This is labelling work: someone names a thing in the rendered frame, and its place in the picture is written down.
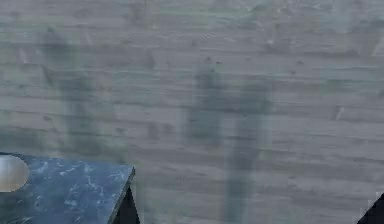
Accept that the dark marble top table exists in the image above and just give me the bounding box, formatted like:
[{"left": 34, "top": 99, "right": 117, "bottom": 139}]
[{"left": 0, "top": 152, "right": 141, "bottom": 224}]

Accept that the round white dish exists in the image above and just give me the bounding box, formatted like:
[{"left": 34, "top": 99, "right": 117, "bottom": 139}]
[{"left": 0, "top": 154, "right": 30, "bottom": 193}]

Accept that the black furniture corner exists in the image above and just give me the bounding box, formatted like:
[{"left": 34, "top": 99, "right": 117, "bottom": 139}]
[{"left": 356, "top": 193, "right": 384, "bottom": 224}]

